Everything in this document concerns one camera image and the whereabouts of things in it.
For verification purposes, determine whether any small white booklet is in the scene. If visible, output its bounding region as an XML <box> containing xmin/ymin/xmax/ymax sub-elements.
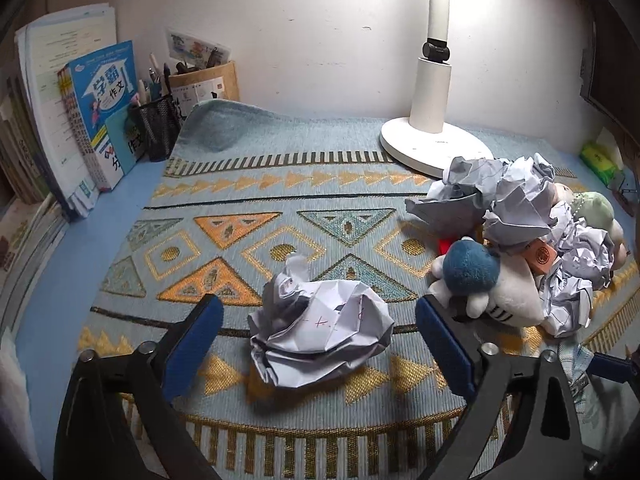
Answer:
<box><xmin>67</xmin><ymin>180</ymin><xmax>101</xmax><ymax>218</ymax></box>

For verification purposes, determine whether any three-ball dango plush skewer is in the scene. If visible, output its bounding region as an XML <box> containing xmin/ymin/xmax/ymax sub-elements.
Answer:
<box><xmin>550</xmin><ymin>182</ymin><xmax>631</xmax><ymax>271</ymax></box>

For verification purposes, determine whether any stack of books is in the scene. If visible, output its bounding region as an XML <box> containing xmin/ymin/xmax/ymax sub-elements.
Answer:
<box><xmin>0</xmin><ymin>75</ymin><xmax>71</xmax><ymax>311</ymax></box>

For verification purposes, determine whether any brown cardboard box with papers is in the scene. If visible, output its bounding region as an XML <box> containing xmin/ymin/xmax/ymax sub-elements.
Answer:
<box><xmin>167</xmin><ymin>60</ymin><xmax>240</xmax><ymax>117</ymax></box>

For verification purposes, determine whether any blue patterned woven mat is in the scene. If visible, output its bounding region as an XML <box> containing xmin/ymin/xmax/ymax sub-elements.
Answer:
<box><xmin>75</xmin><ymin>99</ymin><xmax>640</xmax><ymax>480</ymax></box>

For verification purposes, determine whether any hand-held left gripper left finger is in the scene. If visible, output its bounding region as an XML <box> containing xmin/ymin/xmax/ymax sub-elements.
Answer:
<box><xmin>52</xmin><ymin>294</ymin><xmax>226</xmax><ymax>480</ymax></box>

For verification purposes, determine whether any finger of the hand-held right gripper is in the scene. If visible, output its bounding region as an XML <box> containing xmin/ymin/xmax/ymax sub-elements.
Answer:
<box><xmin>587</xmin><ymin>350</ymin><xmax>640</xmax><ymax>386</ymax></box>

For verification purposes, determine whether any pale patterned strap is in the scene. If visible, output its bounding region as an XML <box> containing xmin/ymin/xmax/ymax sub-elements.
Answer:
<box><xmin>559</xmin><ymin>339</ymin><xmax>597</xmax><ymax>403</ymax></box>

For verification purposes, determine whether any white desk lamp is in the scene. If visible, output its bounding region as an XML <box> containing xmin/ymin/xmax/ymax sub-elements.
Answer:
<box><xmin>379</xmin><ymin>0</ymin><xmax>496</xmax><ymax>180</ymax></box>

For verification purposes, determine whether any green tissue pack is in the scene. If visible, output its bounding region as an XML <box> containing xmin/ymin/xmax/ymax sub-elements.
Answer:
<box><xmin>580</xmin><ymin>141</ymin><xmax>626</xmax><ymax>187</ymax></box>

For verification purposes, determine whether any illustrated picture card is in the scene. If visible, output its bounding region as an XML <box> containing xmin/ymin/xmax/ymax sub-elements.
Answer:
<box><xmin>165</xmin><ymin>28</ymin><xmax>232</xmax><ymax>68</ymax></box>

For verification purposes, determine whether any pink card box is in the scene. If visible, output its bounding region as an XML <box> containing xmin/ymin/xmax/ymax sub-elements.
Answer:
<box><xmin>522</xmin><ymin>240</ymin><xmax>558</xmax><ymax>276</ymax></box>

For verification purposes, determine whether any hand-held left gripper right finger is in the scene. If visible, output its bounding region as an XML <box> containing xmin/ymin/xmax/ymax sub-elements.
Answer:
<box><xmin>415</xmin><ymin>294</ymin><xmax>588</xmax><ymax>480</ymax></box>

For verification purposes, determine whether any black mesh pen holder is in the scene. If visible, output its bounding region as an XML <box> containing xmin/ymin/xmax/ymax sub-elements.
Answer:
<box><xmin>131</xmin><ymin>95</ymin><xmax>183</xmax><ymax>162</ymax></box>

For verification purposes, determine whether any small wire frame ornament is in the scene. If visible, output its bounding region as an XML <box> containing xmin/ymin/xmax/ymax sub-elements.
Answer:
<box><xmin>610</xmin><ymin>170</ymin><xmax>638</xmax><ymax>211</ymax></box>

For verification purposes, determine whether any black monitor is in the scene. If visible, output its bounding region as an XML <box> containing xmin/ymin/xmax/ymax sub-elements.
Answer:
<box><xmin>570</xmin><ymin>0</ymin><xmax>640</xmax><ymax>136</ymax></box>

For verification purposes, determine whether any white plush toy blue hat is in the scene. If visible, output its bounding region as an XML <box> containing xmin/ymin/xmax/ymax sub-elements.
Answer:
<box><xmin>429</xmin><ymin>236</ymin><xmax>543</xmax><ymax>326</ymax></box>

